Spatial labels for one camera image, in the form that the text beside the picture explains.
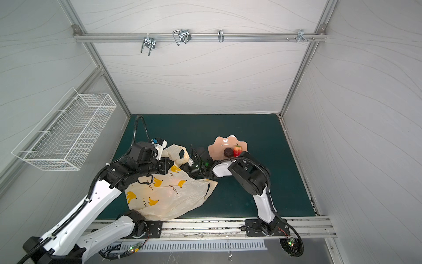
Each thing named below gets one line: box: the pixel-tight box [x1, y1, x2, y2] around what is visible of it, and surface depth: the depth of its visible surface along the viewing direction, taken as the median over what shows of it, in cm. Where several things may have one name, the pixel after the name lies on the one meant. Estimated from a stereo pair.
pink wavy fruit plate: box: [207, 134, 248, 161], surface depth 102 cm
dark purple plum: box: [223, 147, 234, 158], surface depth 97 cm
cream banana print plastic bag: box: [125, 144, 218, 222], surface depth 76 cm
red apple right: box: [232, 142, 243, 158], surface depth 97 cm
